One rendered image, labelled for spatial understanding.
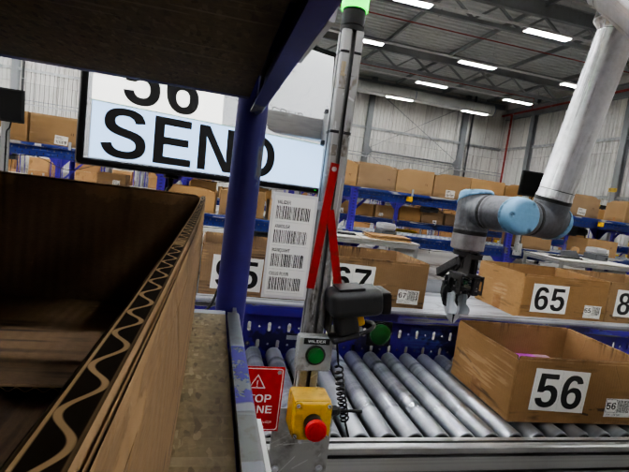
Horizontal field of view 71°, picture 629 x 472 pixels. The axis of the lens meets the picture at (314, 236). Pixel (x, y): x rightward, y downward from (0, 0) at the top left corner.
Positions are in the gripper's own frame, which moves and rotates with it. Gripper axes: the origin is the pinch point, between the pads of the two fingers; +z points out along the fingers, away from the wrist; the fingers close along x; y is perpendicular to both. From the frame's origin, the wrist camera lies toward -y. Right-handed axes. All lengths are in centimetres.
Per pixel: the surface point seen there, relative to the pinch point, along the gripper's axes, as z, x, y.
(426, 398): 20.0, -9.1, 8.8
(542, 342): 7.8, 38.0, -5.4
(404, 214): 3, 408, -886
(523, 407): 15.6, 10.1, 21.9
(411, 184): -55, 214, -476
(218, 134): -39, -70, 24
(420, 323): 9.2, 3.7, -22.7
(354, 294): -14, -44, 36
